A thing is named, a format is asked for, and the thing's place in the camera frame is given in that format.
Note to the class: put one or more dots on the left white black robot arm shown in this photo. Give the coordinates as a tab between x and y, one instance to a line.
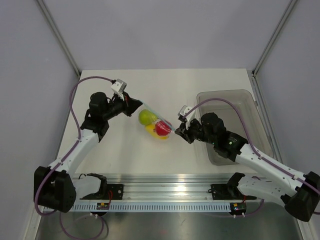
53	185

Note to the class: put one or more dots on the small circuit board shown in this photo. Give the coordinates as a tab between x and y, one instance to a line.
103	206
242	207

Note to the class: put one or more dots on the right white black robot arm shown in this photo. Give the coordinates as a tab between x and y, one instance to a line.
296	191

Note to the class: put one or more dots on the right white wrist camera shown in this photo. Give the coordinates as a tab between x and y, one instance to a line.
186	114

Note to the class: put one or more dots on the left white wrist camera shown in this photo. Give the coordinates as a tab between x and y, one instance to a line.
118	87

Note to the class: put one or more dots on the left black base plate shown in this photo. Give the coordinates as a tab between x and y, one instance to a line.
106	192

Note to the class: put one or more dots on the clear zip top bag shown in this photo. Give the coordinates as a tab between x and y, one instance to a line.
146	106

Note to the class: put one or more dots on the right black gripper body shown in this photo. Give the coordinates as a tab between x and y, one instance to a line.
197	131

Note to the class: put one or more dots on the right small circuit board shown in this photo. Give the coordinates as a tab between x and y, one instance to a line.
242	207

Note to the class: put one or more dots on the left small circuit board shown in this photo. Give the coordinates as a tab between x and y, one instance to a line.
103	206

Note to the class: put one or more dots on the white slotted cable duct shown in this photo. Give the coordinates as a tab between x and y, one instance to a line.
153	207

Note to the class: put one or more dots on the green toy pear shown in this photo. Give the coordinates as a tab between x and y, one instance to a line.
146	117

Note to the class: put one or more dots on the left aluminium frame post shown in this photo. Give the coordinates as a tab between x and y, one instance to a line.
48	17

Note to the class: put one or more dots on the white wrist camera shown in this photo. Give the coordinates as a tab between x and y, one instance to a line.
186	114
118	87

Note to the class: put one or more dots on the right aluminium frame post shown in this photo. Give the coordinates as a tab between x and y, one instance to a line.
288	11

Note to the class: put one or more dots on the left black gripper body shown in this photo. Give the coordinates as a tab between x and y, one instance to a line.
116	107

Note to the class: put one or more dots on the red toy apple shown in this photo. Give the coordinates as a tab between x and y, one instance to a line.
162	129

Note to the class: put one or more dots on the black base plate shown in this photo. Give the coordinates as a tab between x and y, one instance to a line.
106	192
221	191

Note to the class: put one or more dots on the aluminium frame post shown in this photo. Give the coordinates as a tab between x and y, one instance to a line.
288	11
48	17

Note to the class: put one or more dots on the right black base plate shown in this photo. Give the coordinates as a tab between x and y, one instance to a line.
221	191

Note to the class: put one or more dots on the yellow toy lemon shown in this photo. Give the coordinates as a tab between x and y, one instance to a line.
151	130

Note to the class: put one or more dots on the aluminium rail profile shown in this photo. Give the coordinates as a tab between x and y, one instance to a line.
192	188

